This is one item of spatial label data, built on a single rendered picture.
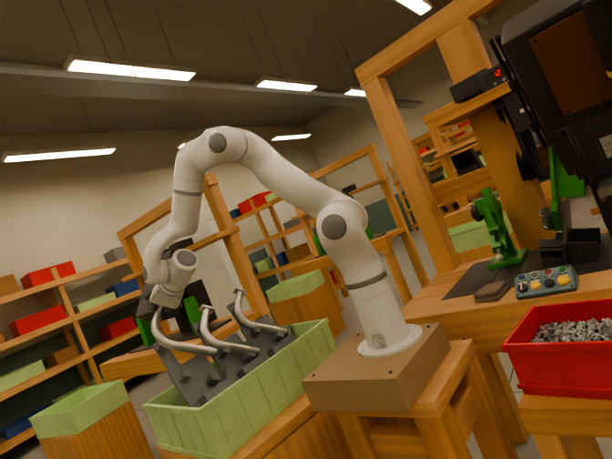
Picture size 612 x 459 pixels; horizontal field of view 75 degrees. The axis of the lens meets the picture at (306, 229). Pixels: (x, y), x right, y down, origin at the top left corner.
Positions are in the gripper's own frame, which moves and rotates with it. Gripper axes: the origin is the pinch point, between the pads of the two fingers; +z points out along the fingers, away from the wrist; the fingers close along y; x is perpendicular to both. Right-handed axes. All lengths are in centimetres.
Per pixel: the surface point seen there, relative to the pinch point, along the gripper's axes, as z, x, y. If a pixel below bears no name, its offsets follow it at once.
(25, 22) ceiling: 139, -394, 210
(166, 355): 7.9, 12.7, -7.5
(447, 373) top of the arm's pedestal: -66, 38, -64
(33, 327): 475, -224, 107
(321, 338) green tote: -16, 4, -59
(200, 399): 6.3, 26.1, -22.3
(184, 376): 2.9, 21.1, -14.4
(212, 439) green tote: -12, 44, -23
